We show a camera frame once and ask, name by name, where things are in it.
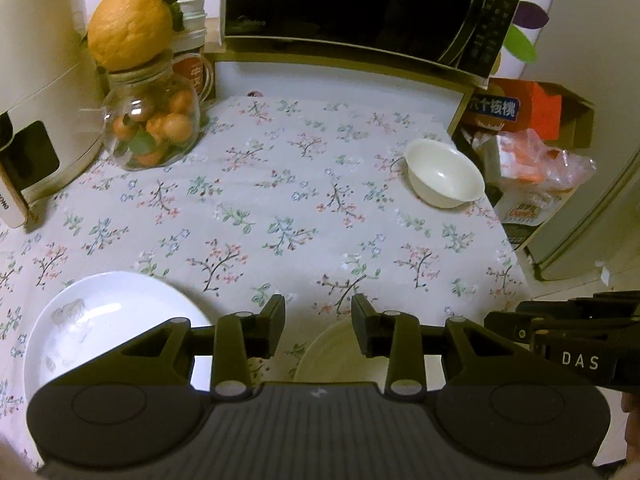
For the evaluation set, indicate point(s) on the red label jar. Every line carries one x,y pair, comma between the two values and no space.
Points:
192,72

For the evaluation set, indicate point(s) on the small cream bowl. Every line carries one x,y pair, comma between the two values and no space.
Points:
330,355

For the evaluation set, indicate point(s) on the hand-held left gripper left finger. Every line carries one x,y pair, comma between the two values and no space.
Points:
275,325

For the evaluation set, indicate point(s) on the person's right hand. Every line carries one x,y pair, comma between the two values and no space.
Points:
632,425

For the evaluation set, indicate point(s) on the white air fryer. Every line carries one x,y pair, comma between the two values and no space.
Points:
45,60

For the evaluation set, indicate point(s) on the white porcelain bowl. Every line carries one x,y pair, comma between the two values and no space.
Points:
445,175

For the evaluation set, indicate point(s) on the large orange citrus fruit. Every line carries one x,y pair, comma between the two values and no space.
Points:
130,25

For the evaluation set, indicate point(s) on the white refrigerator with leaf stickers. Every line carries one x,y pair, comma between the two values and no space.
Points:
590,110

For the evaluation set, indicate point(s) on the floral tablecloth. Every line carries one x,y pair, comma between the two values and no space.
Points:
280,200

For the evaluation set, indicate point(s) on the red drink carton box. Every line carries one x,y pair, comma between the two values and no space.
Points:
505,107

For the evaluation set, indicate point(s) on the pile of small tangerines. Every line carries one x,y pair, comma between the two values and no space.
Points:
165,127

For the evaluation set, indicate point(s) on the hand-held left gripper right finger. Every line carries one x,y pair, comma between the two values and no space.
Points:
360,327

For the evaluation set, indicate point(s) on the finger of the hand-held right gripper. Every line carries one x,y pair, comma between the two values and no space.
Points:
507,327

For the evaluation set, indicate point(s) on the orange plastic bag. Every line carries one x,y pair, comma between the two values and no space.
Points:
545,160

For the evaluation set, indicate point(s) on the printed snack packet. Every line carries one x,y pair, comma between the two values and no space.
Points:
530,220

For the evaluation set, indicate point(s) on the stack of white containers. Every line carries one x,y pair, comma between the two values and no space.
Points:
192,22

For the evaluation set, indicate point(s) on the plain white plate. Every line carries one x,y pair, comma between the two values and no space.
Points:
100,320

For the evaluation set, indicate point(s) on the glass teapot jar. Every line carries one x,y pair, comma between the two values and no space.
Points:
150,105

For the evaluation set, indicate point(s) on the black microwave oven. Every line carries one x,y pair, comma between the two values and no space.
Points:
350,5

